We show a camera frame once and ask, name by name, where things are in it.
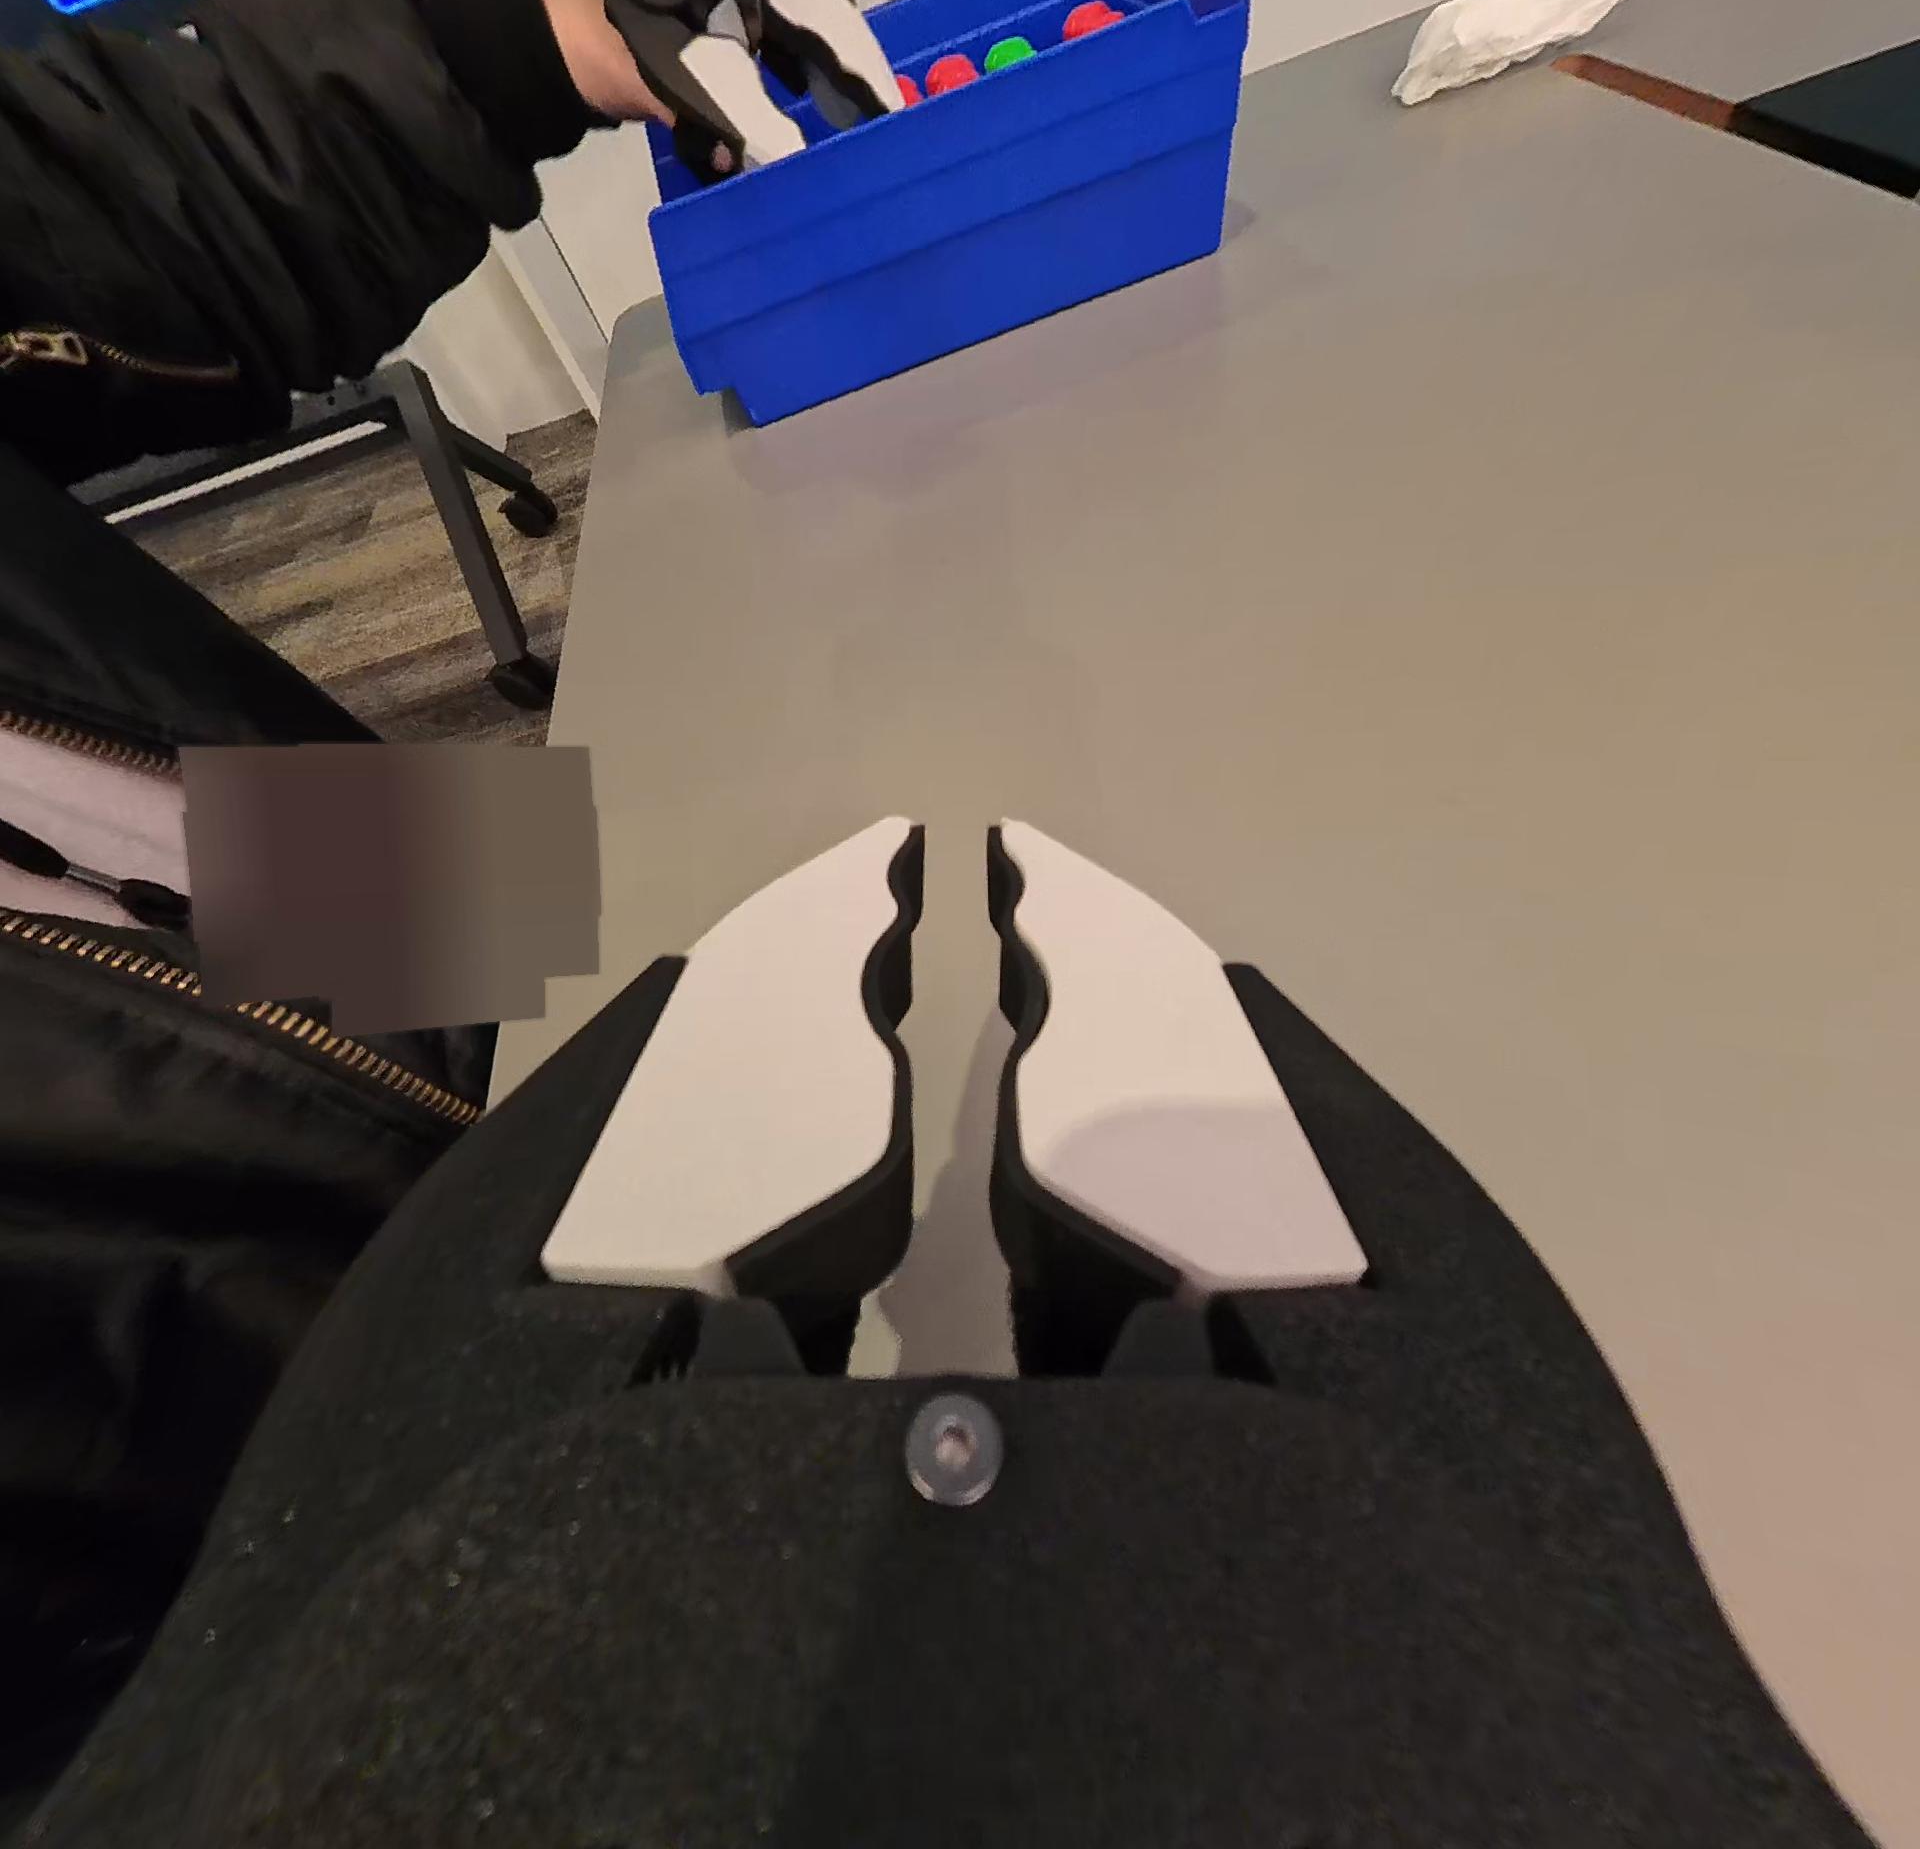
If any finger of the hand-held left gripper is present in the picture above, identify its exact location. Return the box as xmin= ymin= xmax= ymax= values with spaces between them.
xmin=766 ymin=0 xmax=904 ymax=120
xmin=685 ymin=20 xmax=815 ymax=176

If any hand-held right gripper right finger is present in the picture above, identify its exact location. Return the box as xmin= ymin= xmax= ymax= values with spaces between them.
xmin=983 ymin=819 xmax=1373 ymax=1298

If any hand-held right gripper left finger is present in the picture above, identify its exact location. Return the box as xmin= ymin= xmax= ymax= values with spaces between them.
xmin=541 ymin=819 xmax=927 ymax=1298

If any cluster of mega blocks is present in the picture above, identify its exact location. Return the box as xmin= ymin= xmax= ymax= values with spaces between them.
xmin=890 ymin=0 xmax=1135 ymax=108

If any blue storage bin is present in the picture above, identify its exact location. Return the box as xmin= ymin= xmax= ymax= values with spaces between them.
xmin=644 ymin=0 xmax=1266 ymax=428

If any person's left hand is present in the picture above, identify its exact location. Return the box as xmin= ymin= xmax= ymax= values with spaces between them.
xmin=535 ymin=0 xmax=683 ymax=130

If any white cloth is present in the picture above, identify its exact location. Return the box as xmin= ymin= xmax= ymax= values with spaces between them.
xmin=1394 ymin=0 xmax=1657 ymax=108

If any person's white garment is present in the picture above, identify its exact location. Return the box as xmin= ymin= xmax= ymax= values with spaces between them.
xmin=0 ymin=715 xmax=199 ymax=967

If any dark tablet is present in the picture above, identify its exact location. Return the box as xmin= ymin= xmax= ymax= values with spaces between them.
xmin=1734 ymin=34 xmax=1920 ymax=204

